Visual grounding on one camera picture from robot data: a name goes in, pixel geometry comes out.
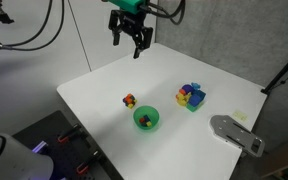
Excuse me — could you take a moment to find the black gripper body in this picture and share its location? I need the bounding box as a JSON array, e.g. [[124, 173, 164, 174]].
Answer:
[[108, 9, 154, 44]]

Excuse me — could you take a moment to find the large blue block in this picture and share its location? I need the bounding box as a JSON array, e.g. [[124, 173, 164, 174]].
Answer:
[[188, 92, 203, 107]]

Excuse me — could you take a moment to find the green plastic bowl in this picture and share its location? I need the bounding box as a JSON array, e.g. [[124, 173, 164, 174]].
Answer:
[[132, 105, 161, 134]]

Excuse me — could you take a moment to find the yellow toy piece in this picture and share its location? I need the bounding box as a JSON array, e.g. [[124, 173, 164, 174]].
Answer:
[[175, 93, 191, 108]]

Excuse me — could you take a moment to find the light blue toy piece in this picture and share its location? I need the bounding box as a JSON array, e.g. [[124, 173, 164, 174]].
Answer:
[[190, 82, 202, 91]]

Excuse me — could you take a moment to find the black orange clamp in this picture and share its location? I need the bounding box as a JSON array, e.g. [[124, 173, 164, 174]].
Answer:
[[75, 151, 102, 176], [56, 123, 83, 145]]

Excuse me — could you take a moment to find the pale tape sticker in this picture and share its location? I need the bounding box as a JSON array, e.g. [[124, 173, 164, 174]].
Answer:
[[232, 110, 249, 122]]

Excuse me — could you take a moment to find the black base board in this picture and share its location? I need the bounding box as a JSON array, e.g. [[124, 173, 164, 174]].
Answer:
[[12, 110, 124, 180]]

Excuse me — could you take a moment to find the grey metal mounting plate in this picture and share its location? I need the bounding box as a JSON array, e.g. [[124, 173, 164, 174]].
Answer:
[[209, 114, 266, 158]]

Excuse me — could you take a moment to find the black stand pole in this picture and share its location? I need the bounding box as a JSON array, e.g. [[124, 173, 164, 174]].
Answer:
[[260, 44, 288, 95]]

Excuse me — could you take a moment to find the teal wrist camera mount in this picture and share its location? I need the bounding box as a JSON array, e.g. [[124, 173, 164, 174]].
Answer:
[[101, 0, 150, 16]]

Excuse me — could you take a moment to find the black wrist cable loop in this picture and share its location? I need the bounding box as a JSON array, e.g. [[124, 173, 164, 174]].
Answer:
[[139, 0, 187, 26]]

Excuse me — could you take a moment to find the black hanging cable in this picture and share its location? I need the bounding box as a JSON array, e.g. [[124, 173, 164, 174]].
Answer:
[[2, 0, 66, 52], [0, 0, 54, 52]]

